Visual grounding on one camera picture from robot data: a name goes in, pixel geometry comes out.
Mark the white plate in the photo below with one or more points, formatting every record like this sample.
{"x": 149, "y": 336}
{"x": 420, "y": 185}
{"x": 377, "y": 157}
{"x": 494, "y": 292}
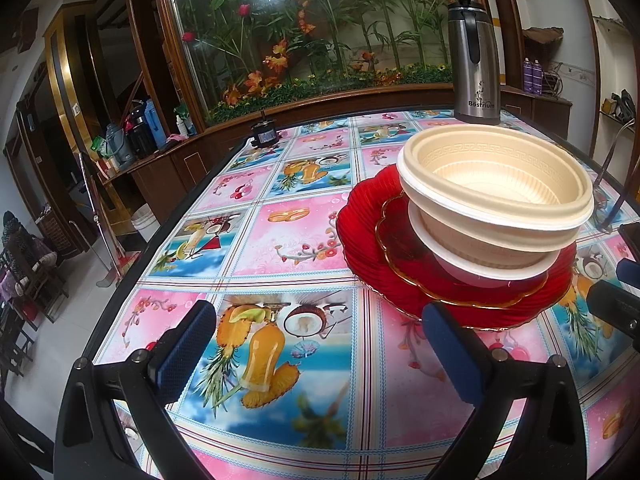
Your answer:
{"x": 445, "y": 265}

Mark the black thermos pot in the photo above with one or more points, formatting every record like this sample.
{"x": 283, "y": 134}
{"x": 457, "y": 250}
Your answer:
{"x": 140, "y": 132}

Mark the small gold rim red plate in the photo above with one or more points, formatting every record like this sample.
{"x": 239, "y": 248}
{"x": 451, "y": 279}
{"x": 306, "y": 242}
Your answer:
{"x": 405, "y": 255}

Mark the small black motor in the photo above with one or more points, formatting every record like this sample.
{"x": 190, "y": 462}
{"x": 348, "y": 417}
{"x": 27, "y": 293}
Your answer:
{"x": 264, "y": 135}

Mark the green bottle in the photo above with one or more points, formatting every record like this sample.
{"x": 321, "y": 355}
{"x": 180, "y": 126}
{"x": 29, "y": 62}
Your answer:
{"x": 188, "y": 120}

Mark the white wall shelf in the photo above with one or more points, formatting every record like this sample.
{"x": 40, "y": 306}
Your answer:
{"x": 612, "y": 22}

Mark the blue water jug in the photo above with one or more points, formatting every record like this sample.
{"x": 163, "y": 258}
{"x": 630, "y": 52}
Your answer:
{"x": 119, "y": 146}

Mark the large red ribbed plate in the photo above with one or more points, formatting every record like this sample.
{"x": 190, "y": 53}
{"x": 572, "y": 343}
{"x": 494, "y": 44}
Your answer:
{"x": 360, "y": 230}

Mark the stainless steel thermos jug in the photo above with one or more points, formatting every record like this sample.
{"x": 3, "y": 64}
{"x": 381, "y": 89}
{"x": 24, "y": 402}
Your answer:
{"x": 475, "y": 70}

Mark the white bucket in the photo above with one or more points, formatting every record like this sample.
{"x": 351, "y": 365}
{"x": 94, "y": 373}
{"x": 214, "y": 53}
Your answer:
{"x": 146, "y": 224}

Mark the red broom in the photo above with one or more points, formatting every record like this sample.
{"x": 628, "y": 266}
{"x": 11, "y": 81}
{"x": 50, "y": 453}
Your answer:
{"x": 129, "y": 260}

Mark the green packet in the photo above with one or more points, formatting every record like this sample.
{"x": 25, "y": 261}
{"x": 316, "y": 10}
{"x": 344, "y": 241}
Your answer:
{"x": 101, "y": 147}

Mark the glass artificial plant display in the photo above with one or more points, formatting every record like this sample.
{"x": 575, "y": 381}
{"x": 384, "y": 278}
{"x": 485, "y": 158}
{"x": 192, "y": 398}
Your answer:
{"x": 320, "y": 30}

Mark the pink cloth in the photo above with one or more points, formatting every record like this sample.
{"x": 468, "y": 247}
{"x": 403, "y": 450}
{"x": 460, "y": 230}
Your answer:
{"x": 177, "y": 138}

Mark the brown basket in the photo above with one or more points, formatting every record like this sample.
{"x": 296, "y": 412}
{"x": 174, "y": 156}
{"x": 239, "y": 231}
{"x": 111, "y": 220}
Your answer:
{"x": 542, "y": 35}

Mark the mop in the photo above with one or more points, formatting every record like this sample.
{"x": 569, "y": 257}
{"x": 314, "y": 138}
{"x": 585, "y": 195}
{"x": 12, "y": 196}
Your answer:
{"x": 100, "y": 220}

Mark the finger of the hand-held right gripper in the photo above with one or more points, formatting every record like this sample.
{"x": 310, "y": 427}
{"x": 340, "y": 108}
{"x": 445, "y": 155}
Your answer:
{"x": 617, "y": 310}
{"x": 630, "y": 271}

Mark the wooden chair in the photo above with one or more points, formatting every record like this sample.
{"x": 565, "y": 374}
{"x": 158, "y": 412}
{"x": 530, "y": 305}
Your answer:
{"x": 30, "y": 300}

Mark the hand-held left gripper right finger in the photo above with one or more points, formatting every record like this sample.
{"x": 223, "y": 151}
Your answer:
{"x": 450, "y": 355}

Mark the cream plastic bowl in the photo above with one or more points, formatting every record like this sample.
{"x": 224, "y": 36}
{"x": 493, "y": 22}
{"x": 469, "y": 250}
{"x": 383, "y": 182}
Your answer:
{"x": 480, "y": 255}
{"x": 500, "y": 210}

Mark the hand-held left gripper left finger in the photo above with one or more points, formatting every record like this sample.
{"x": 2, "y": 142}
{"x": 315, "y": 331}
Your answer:
{"x": 185, "y": 355}

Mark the fruit print tablecloth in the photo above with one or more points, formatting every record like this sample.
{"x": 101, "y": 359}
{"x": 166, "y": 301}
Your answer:
{"x": 300, "y": 240}

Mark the white spray bottle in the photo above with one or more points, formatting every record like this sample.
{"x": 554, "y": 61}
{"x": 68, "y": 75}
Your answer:
{"x": 180, "y": 127}

